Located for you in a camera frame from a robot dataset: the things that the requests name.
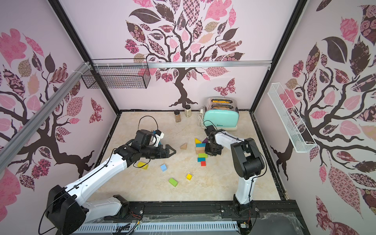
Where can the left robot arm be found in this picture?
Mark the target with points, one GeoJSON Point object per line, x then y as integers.
{"type": "Point", "coordinates": [65, 207]}

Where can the mint green toaster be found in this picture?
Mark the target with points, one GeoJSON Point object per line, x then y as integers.
{"type": "Point", "coordinates": [223, 113]}

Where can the printed wood rectangle block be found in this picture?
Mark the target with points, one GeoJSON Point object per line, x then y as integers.
{"type": "Point", "coordinates": [199, 152]}

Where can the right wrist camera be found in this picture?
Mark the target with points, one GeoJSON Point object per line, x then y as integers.
{"type": "Point", "coordinates": [209, 129]}

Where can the green rectangle block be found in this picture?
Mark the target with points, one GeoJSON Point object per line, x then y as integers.
{"type": "Point", "coordinates": [203, 155]}
{"type": "Point", "coordinates": [173, 182]}

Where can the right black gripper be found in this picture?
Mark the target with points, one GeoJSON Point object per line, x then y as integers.
{"type": "Point", "coordinates": [212, 148]}

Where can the aluminium frame bar rear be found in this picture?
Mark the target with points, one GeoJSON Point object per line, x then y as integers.
{"type": "Point", "coordinates": [252, 63]}

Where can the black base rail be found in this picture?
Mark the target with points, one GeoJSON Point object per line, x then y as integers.
{"type": "Point", "coordinates": [270, 217]}

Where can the white wire shelf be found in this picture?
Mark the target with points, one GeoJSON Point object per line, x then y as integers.
{"type": "Point", "coordinates": [284, 101]}

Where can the yellow triangle block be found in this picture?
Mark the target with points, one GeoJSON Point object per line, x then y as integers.
{"type": "Point", "coordinates": [197, 141]}

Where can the pale spice jar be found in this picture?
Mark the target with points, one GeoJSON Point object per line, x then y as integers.
{"type": "Point", "coordinates": [188, 111]}

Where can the aluminium frame bar left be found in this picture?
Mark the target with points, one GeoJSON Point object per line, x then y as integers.
{"type": "Point", "coordinates": [18, 142]}

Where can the white slotted cable duct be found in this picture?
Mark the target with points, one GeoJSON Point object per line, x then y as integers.
{"type": "Point", "coordinates": [159, 227]}

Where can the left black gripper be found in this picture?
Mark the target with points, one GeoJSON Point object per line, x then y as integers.
{"type": "Point", "coordinates": [163, 155]}

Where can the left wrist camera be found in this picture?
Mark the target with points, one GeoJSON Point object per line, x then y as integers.
{"type": "Point", "coordinates": [148, 138]}

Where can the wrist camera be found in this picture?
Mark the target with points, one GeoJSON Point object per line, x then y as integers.
{"type": "Point", "coordinates": [209, 129]}
{"type": "Point", "coordinates": [148, 138]}

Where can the green rectangle block front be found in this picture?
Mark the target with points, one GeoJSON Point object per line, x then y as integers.
{"type": "Point", "coordinates": [173, 182]}

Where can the brown spice jar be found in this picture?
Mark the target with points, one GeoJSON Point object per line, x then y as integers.
{"type": "Point", "coordinates": [177, 116]}

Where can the black wire basket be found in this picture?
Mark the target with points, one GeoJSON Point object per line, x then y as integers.
{"type": "Point", "coordinates": [135, 75]}

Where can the aluminium frame bar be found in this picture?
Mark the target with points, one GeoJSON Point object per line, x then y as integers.
{"type": "Point", "coordinates": [252, 63]}
{"type": "Point", "coordinates": [18, 142]}

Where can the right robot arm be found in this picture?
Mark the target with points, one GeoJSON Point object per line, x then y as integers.
{"type": "Point", "coordinates": [248, 163]}

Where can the natural wood triangle block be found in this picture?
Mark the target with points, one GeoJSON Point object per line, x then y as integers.
{"type": "Point", "coordinates": [184, 146]}

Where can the yellow rectangle block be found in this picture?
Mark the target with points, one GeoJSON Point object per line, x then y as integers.
{"type": "Point", "coordinates": [142, 165]}

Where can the light blue cube block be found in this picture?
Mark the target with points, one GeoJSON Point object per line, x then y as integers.
{"type": "Point", "coordinates": [163, 168]}

